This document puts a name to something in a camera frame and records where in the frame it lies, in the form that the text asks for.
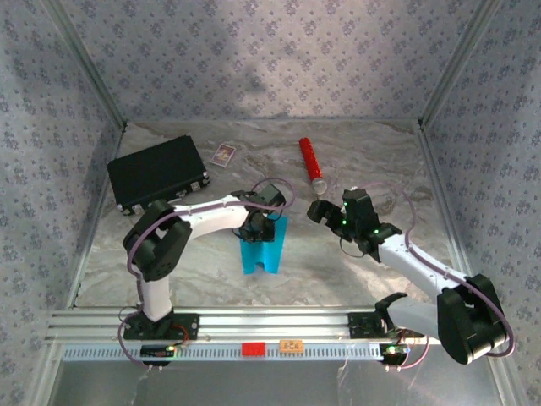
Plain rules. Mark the blue cloth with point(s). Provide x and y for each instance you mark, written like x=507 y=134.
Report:
x=266 y=254

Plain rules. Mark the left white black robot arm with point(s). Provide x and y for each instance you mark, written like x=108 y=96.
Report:
x=211 y=215

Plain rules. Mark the red microphone with silver head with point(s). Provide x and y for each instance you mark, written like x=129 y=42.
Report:
x=310 y=162

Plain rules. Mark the small printed card box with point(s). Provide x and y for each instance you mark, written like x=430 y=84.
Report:
x=222 y=154

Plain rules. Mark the black hard case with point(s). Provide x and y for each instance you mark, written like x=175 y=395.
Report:
x=156 y=173

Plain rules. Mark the red rectangular block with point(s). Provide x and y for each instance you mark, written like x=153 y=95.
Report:
x=253 y=349

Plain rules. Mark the right black controller board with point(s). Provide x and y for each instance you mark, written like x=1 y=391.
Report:
x=393 y=351

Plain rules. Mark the black controller board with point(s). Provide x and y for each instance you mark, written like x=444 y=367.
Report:
x=154 y=351
x=393 y=351

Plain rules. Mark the orange number tag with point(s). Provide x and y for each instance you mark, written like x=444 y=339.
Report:
x=291 y=346

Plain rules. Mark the left black controller board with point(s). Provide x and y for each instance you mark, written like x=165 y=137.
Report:
x=154 y=351

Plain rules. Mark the aluminium frame side bar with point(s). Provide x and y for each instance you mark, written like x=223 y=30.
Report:
x=84 y=258
x=441 y=190

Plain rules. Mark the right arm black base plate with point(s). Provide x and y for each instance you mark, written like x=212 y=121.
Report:
x=359 y=325

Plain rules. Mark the aluminium mounting rail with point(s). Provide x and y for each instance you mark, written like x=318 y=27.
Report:
x=270 y=323

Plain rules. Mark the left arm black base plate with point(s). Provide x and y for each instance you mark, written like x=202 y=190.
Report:
x=192 y=325

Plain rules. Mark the aluminium frame post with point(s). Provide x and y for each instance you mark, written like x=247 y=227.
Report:
x=458 y=63

